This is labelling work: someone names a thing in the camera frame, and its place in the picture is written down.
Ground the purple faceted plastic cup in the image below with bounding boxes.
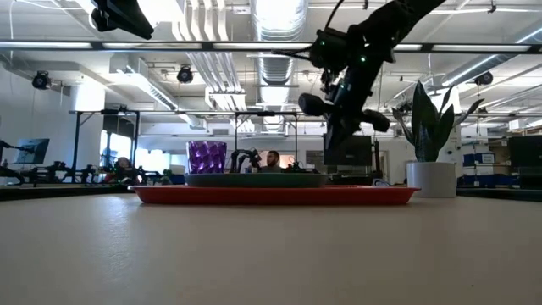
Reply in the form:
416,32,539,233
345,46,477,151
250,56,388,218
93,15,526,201
185,140,228,175

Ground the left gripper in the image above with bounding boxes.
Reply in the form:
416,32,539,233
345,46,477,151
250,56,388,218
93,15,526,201
91,0,154,41

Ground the blue-screen monitor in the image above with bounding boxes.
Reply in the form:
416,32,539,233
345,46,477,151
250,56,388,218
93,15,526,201
12,137,51,165

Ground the blue bin with white label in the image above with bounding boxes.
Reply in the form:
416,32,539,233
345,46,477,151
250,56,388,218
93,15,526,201
463,152,496,166

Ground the silver ceiling air duct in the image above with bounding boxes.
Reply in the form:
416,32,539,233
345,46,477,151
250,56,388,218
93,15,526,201
249,0,310,132

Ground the black metal frame stand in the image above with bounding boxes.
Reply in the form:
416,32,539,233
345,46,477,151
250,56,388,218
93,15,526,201
234,111,299,173
69,108,141,184

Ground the green snake plant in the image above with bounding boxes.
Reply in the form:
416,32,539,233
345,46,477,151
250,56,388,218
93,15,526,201
391,80,486,164

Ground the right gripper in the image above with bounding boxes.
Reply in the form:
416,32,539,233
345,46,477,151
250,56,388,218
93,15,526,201
298,63,390,154

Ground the red plastic tray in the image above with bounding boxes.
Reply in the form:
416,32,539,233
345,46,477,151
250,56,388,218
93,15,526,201
128,185,422,208

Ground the green round plate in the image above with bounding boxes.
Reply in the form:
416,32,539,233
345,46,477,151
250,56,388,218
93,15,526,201
184,172,329,189

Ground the black computer monitor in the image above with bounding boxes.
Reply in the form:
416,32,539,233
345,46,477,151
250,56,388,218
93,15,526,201
507,135,542,191
323,133,373,168

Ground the white plant pot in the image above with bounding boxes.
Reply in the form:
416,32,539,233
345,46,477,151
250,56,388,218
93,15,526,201
406,161,458,199

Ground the person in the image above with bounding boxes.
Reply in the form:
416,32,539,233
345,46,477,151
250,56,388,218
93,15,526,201
258,150,283,174

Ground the black background robot rig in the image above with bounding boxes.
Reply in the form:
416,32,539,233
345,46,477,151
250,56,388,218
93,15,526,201
29,159,101,186
105,156,164,186

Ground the black ceiling spotlight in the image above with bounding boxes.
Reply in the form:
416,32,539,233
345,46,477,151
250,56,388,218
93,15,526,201
31,70,53,91
473,70,495,87
176,65,194,85

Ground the blue storage bin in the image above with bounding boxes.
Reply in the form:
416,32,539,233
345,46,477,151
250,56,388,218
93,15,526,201
463,174,512,188

